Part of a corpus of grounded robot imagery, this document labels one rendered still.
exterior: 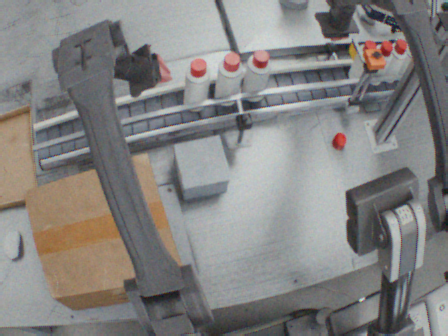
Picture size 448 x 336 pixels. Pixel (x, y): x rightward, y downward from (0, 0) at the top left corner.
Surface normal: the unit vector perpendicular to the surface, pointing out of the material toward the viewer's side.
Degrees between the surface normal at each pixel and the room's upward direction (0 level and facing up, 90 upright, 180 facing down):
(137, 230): 39
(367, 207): 44
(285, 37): 0
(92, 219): 0
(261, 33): 0
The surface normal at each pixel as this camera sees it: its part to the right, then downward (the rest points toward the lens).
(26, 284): 0.06, -0.31
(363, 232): 0.25, 0.41
